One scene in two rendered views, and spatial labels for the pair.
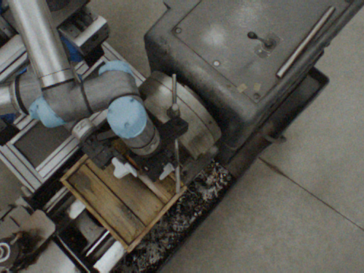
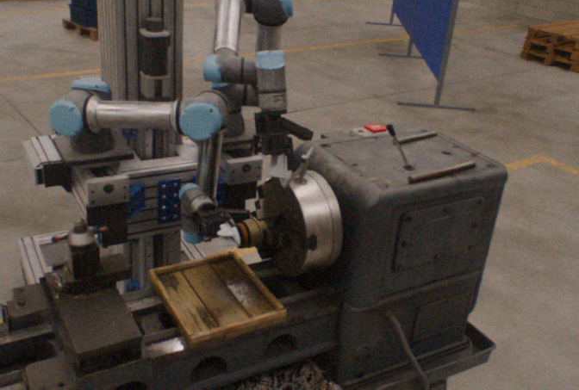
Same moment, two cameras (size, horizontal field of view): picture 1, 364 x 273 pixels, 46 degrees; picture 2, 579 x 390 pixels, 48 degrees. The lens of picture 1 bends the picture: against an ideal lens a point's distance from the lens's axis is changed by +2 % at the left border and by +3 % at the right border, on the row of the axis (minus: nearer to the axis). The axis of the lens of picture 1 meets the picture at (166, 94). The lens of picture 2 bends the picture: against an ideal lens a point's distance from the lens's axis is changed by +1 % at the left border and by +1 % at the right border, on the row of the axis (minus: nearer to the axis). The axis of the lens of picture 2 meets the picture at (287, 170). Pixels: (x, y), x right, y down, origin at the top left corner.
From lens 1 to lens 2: 1.47 m
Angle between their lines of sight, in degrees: 48
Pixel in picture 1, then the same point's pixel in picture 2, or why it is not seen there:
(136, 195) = (223, 306)
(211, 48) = (353, 158)
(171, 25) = (322, 143)
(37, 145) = not seen: hidden behind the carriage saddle
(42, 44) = (228, 29)
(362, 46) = not seen: outside the picture
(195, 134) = (315, 206)
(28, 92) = (189, 101)
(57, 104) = (221, 56)
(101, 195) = (184, 296)
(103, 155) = (214, 218)
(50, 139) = not seen: hidden behind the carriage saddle
